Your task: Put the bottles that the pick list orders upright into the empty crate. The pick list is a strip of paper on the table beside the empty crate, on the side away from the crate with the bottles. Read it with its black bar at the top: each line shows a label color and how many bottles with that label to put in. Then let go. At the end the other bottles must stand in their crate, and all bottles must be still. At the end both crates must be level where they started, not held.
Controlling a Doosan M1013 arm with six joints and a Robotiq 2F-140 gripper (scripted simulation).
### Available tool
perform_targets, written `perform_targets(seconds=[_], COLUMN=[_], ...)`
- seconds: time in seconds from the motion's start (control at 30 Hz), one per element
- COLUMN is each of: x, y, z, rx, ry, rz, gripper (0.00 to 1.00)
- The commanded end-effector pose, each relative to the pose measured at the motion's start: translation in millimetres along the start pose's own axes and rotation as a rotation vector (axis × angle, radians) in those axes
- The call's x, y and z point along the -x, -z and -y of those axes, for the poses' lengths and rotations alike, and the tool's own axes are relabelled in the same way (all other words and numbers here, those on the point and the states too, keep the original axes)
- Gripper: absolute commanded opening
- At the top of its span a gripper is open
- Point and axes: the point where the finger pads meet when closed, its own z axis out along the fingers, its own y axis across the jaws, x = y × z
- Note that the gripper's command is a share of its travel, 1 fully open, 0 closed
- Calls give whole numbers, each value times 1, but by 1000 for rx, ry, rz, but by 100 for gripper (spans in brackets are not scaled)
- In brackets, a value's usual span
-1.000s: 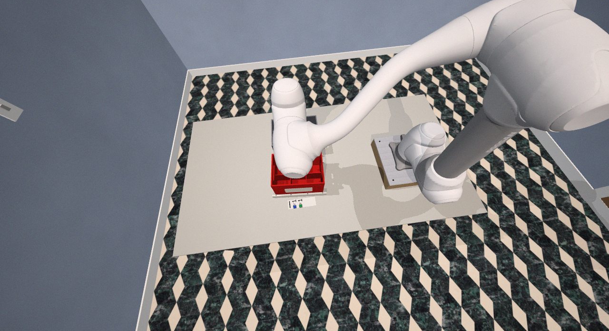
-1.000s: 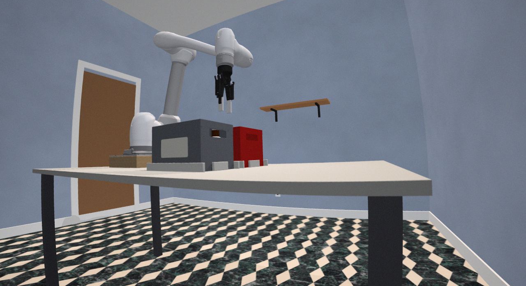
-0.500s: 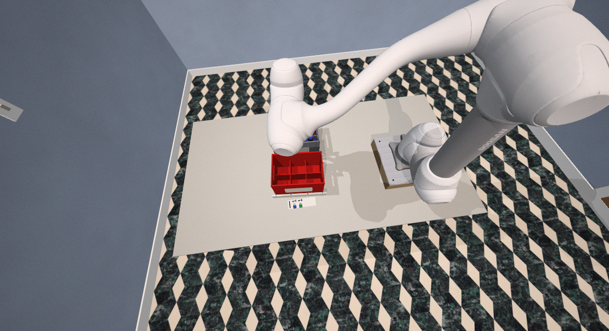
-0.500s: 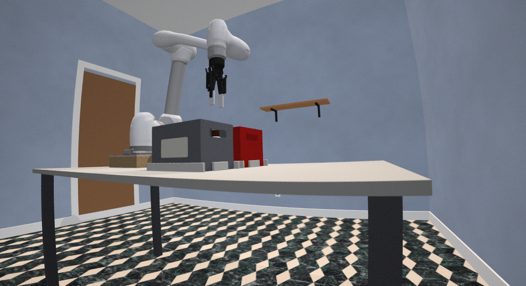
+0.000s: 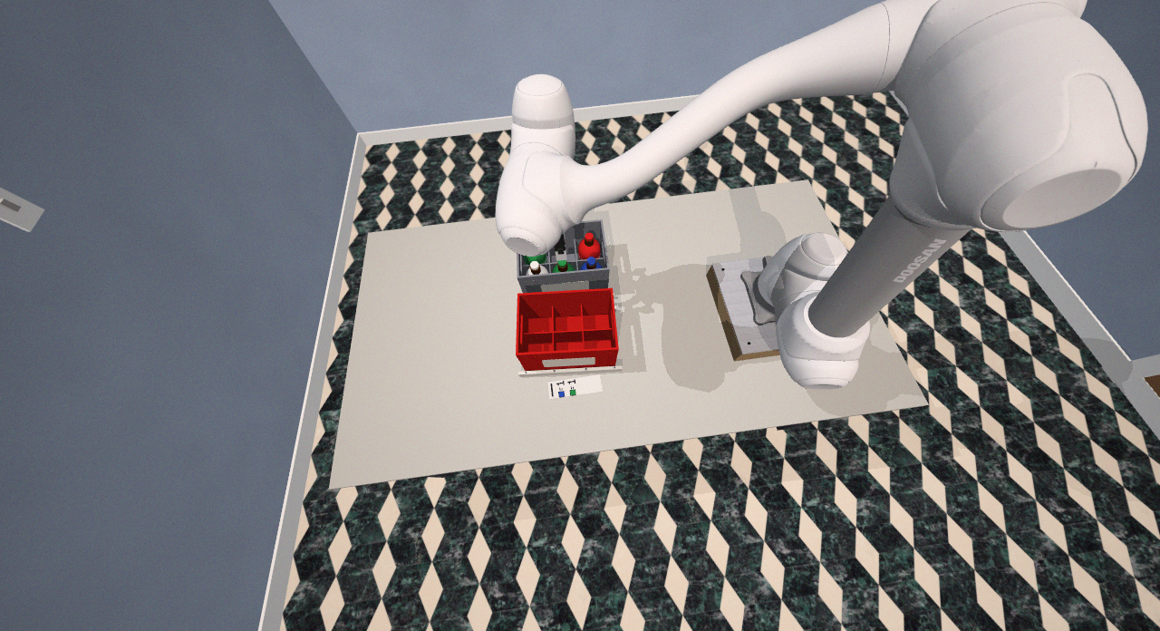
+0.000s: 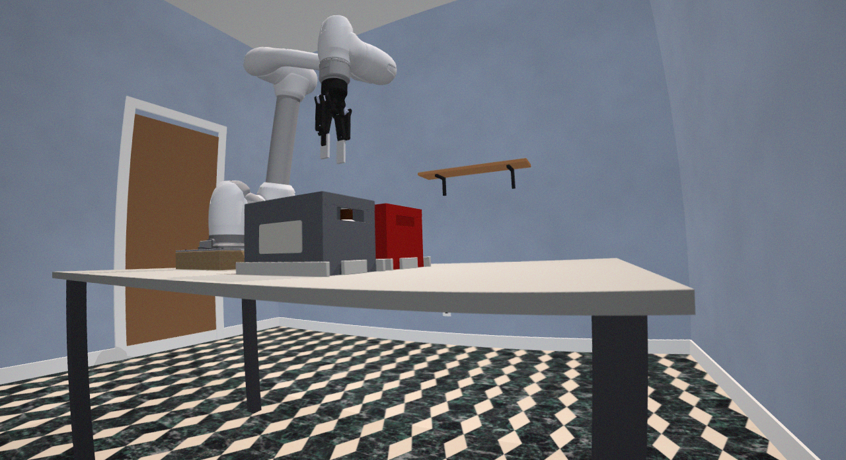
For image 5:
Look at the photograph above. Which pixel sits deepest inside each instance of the dark grey crate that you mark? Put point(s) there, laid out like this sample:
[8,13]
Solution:
[570,280]

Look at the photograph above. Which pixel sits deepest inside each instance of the white paper pick list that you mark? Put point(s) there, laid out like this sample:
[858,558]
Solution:
[575,386]

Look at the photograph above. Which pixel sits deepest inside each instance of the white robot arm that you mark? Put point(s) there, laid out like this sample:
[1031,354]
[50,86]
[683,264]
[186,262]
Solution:
[1021,116]

